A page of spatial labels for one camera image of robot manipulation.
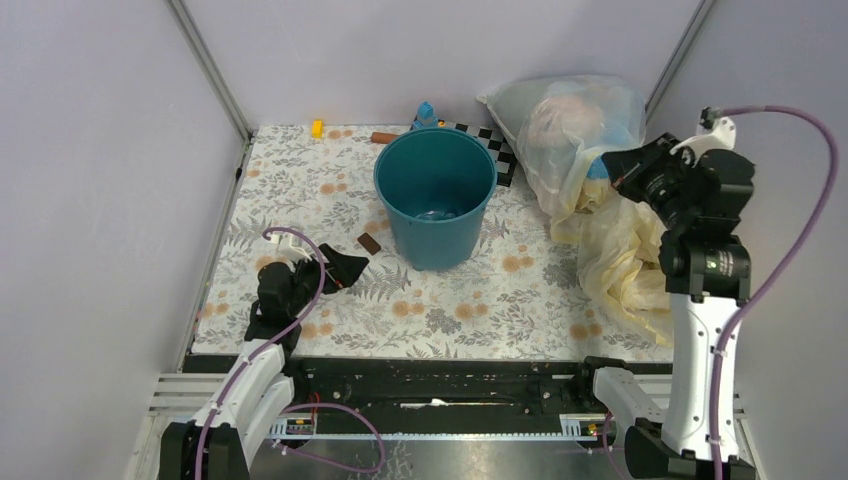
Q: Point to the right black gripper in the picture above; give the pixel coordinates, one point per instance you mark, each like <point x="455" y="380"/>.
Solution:
<point x="628" y="166"/>

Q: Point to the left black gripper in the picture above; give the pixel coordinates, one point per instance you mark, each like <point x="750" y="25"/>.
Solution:
<point x="342" y="269"/>

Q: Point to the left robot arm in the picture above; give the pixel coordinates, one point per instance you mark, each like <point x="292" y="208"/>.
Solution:
<point x="221" y="439"/>

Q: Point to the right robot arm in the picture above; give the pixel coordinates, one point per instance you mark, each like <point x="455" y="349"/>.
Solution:
<point x="708" y="277"/>

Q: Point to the yellow plastic trash bag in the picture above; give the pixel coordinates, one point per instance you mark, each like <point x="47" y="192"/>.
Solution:
<point x="618" y="243"/>

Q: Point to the clear stuffed trash bag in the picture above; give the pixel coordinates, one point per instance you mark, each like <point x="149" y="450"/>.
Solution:
<point x="559" y="127"/>

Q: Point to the teal plastic trash bin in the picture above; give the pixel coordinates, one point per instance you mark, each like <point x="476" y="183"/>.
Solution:
<point x="435" y="184"/>

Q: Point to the brown wooden block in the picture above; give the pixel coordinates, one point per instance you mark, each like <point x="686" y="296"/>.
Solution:
<point x="369" y="244"/>

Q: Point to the floral table mat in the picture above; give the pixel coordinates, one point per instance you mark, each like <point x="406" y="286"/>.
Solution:
<point x="517" y="297"/>

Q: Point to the black white checkerboard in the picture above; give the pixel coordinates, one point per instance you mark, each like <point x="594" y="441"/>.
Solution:
<point x="498" y="147"/>

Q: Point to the brown cylinder piece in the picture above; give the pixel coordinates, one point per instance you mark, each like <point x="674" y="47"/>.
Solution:
<point x="383" y="137"/>

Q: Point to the yellow toy block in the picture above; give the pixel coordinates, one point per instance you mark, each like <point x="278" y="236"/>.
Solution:
<point x="317" y="130"/>

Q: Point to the blue toy figure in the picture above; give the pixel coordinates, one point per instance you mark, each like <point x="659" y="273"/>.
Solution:
<point x="425" y="117"/>

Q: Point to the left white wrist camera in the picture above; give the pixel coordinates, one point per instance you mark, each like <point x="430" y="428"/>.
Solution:
<point x="289" y="249"/>

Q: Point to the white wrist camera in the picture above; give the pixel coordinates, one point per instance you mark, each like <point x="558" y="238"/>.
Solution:
<point x="289" y="249"/>
<point x="715" y="131"/>

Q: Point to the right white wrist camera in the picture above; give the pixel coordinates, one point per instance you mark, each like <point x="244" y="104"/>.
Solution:
<point x="715" y="131"/>

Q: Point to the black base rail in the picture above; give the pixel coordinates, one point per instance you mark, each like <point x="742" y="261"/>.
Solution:
<point x="357" y="398"/>

